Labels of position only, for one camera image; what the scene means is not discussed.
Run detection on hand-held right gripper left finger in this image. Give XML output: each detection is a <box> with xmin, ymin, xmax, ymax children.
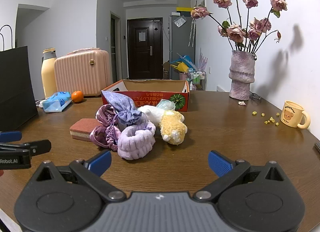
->
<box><xmin>29</xmin><ymin>150</ymin><xmax>127</xmax><ymax>202</ymax></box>

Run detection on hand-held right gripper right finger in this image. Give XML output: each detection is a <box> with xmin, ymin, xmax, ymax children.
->
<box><xmin>194</xmin><ymin>150</ymin><xmax>292</xmax><ymax>202</ymax></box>

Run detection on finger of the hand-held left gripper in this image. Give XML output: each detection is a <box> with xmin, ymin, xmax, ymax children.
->
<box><xmin>0</xmin><ymin>131</ymin><xmax>22</xmax><ymax>142</ymax></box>
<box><xmin>0</xmin><ymin>140</ymin><xmax>52</xmax><ymax>157</ymax></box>

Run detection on purple satin cap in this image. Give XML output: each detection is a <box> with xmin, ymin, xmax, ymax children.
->
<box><xmin>90</xmin><ymin>104</ymin><xmax>120</xmax><ymax>151</ymax></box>

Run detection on lavender fluffy headband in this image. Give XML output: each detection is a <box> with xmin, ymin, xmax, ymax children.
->
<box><xmin>117</xmin><ymin>120</ymin><xmax>156</xmax><ymax>160</ymax></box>

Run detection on pink red sponge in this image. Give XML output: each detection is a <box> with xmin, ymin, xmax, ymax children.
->
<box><xmin>69</xmin><ymin>118</ymin><xmax>100</xmax><ymax>143</ymax></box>

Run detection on yellow white plush toy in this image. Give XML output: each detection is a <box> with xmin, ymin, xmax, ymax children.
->
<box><xmin>137</xmin><ymin>105</ymin><xmax>188</xmax><ymax>145</ymax></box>

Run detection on purple drawstring pouch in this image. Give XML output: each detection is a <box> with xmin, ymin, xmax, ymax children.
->
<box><xmin>101</xmin><ymin>90</ymin><xmax>145</xmax><ymax>131</ymax></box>

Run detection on small blue white packet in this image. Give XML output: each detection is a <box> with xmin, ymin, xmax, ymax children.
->
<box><xmin>156</xmin><ymin>98</ymin><xmax>176</xmax><ymax>111</ymax></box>

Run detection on red orange cardboard box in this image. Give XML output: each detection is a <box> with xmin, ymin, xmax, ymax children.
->
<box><xmin>101</xmin><ymin>79</ymin><xmax>190</xmax><ymax>112</ymax></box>

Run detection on large blue tissue pack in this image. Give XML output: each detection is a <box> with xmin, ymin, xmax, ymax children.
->
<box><xmin>42</xmin><ymin>92</ymin><xmax>73</xmax><ymax>113</ymax></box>

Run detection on black paper bag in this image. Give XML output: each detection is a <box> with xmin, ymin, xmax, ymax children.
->
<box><xmin>0</xmin><ymin>25</ymin><xmax>39</xmax><ymax>132</ymax></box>

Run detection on scattered yellow crumbs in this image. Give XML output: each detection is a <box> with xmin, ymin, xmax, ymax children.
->
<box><xmin>252</xmin><ymin>110</ymin><xmax>282</xmax><ymax>126</ymax></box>

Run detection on orange fruit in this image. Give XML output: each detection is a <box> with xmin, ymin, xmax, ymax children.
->
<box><xmin>71</xmin><ymin>90</ymin><xmax>84</xmax><ymax>103</ymax></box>

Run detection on yellow water bottle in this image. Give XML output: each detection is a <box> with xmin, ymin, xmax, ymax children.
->
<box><xmin>41</xmin><ymin>48</ymin><xmax>57</xmax><ymax>99</ymax></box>

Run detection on pink ribbed suitcase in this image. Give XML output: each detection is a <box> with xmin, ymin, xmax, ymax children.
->
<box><xmin>54</xmin><ymin>48</ymin><xmax>112</xmax><ymax>97</ymax></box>

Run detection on yellow bear mug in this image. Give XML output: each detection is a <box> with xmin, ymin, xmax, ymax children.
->
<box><xmin>280</xmin><ymin>100</ymin><xmax>311</xmax><ymax>129</ymax></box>

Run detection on pink textured vase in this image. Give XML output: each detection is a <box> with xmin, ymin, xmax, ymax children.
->
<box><xmin>229</xmin><ymin>50</ymin><xmax>257</xmax><ymax>100</ymax></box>

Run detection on lilac folded umbrella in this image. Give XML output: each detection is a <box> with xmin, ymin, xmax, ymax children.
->
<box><xmin>199</xmin><ymin>47</ymin><xmax>208</xmax><ymax>71</ymax></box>

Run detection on brown cardboard carton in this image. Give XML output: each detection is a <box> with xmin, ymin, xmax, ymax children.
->
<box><xmin>162</xmin><ymin>60</ymin><xmax>170</xmax><ymax>80</ymax></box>

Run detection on dark side door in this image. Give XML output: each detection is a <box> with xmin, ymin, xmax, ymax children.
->
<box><xmin>110</xmin><ymin>13</ymin><xmax>120</xmax><ymax>82</ymax></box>

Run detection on dark brown entrance door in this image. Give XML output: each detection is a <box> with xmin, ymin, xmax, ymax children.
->
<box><xmin>127</xmin><ymin>17</ymin><xmax>163</xmax><ymax>80</ymax></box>

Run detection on grey refrigerator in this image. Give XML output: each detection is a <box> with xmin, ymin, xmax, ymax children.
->
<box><xmin>169</xmin><ymin>13</ymin><xmax>195</xmax><ymax>80</ymax></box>

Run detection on bouquet of dried pink roses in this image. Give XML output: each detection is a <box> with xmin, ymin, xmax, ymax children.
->
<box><xmin>190</xmin><ymin>0</ymin><xmax>288</xmax><ymax>53</ymax></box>

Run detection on hanging folded umbrella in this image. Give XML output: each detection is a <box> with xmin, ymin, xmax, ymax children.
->
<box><xmin>189</xmin><ymin>18</ymin><xmax>197</xmax><ymax>47</ymax></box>

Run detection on metal wire cart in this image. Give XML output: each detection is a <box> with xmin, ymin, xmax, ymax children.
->
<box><xmin>186</xmin><ymin>69</ymin><xmax>207</xmax><ymax>91</ymax></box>

